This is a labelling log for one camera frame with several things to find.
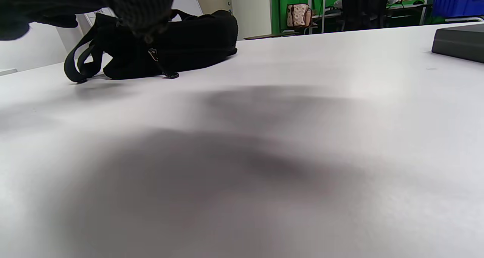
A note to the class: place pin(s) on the dark grey stationery box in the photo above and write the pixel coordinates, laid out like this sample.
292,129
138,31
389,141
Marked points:
461,42

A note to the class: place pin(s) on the beige patterned handbag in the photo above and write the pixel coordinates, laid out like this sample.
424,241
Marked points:
298,15

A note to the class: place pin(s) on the black office chair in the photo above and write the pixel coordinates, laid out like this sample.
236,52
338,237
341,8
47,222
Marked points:
363,5

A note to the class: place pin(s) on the blue plastic crate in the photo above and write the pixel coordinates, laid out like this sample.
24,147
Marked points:
459,4

